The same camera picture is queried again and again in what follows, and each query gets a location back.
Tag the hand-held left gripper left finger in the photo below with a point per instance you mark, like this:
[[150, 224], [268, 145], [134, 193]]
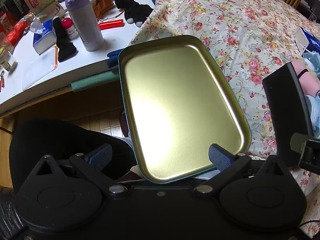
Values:
[[99, 158]]

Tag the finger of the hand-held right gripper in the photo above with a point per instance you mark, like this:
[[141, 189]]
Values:
[[285, 110]]

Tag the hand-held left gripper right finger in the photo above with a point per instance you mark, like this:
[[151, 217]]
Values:
[[220, 158]]

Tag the pink cloth with black band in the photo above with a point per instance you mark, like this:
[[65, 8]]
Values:
[[311, 80]]

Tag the gold tin tray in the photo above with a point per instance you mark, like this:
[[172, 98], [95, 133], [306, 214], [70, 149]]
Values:
[[180, 105]]

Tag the blue and white tissue pack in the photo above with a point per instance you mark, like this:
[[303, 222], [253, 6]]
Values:
[[306, 42]]

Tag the green foam edge guard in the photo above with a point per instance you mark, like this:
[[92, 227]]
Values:
[[95, 80]]

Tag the dark blue cloth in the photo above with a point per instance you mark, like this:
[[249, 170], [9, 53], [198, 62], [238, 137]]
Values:
[[113, 58]]

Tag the floral bedspread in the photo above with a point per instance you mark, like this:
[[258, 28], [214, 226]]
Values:
[[225, 17]]

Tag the black sock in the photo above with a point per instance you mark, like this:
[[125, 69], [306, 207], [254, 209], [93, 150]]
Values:
[[63, 47]]

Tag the blue tissue box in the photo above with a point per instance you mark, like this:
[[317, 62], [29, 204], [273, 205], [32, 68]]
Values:
[[43, 40]]

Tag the small red-capped bottle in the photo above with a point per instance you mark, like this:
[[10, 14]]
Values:
[[70, 28]]

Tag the glass jar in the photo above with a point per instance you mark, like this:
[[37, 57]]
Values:
[[7, 60]]

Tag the lilac thermos bottle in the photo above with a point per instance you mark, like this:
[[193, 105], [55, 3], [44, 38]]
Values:
[[86, 22]]

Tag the red foil packet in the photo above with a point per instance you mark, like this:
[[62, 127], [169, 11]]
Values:
[[16, 32]]

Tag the black glove with grey fingertips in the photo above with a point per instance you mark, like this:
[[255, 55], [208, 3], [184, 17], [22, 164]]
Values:
[[135, 11]]

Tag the brown wooden organizer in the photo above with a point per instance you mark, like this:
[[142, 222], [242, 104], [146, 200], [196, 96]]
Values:
[[102, 5]]

